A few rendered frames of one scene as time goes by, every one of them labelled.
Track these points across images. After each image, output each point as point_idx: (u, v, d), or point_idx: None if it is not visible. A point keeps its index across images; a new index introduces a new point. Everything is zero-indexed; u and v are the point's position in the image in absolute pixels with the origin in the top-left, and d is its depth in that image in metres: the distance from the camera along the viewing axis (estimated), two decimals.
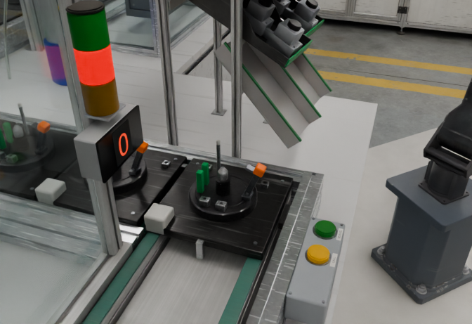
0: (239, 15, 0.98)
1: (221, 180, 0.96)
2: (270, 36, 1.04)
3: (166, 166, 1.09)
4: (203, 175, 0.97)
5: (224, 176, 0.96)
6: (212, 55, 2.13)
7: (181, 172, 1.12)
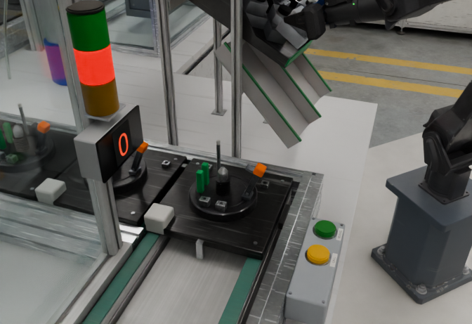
0: (239, 15, 0.98)
1: (221, 180, 0.96)
2: (282, 22, 1.00)
3: (166, 166, 1.09)
4: (203, 175, 0.97)
5: (224, 176, 0.96)
6: (212, 55, 2.13)
7: (181, 172, 1.12)
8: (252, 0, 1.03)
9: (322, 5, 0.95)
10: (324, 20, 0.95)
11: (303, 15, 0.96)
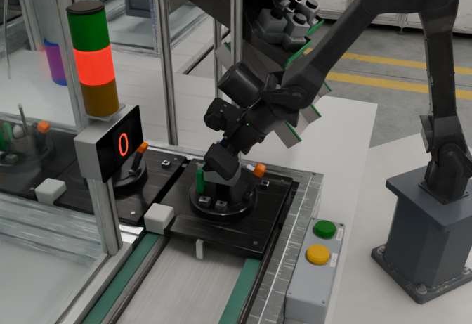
0: (239, 15, 0.98)
1: None
2: (204, 172, 0.95)
3: (166, 166, 1.09)
4: (203, 175, 0.97)
5: None
6: (212, 55, 2.13)
7: (181, 172, 1.12)
8: (272, 20, 1.01)
9: (225, 138, 0.90)
10: (235, 150, 0.89)
11: None
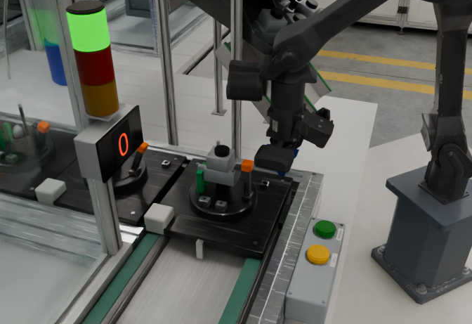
0: (239, 15, 0.98)
1: None
2: (204, 172, 0.95)
3: (166, 166, 1.09)
4: (203, 175, 0.97)
5: None
6: (212, 55, 2.13)
7: (181, 172, 1.12)
8: (272, 20, 1.01)
9: None
10: None
11: None
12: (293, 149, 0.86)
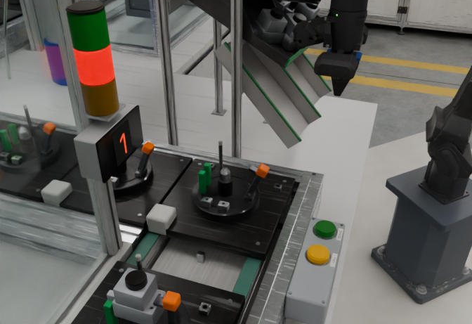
0: (239, 15, 0.98)
1: None
2: (114, 307, 0.68)
3: (278, 190, 1.02)
4: None
5: None
6: (212, 55, 2.13)
7: None
8: (272, 20, 1.01)
9: None
10: None
11: None
12: (331, 50, 0.83)
